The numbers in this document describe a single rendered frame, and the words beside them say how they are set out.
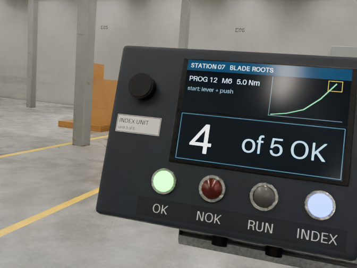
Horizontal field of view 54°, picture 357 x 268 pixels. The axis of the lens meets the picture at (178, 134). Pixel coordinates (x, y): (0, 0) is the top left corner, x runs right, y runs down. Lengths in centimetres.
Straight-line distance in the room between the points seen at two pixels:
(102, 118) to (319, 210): 826
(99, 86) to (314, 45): 759
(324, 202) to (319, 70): 13
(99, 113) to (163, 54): 820
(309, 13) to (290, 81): 1290
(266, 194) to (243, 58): 14
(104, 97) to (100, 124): 66
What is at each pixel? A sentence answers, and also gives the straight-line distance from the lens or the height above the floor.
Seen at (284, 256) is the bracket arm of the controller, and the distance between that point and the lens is 43.
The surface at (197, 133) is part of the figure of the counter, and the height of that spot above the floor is 117.
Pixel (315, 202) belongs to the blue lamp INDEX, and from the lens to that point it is 35.
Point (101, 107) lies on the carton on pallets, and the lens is 858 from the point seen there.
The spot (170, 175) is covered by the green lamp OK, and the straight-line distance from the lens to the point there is 36.
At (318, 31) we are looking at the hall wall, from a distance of 1315.
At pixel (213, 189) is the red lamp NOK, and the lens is 35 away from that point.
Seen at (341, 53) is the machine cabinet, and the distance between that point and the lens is 637.
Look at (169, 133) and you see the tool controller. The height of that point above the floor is 116.
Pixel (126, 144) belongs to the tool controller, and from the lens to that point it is 38.
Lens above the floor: 121
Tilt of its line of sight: 8 degrees down
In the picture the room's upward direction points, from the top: 5 degrees clockwise
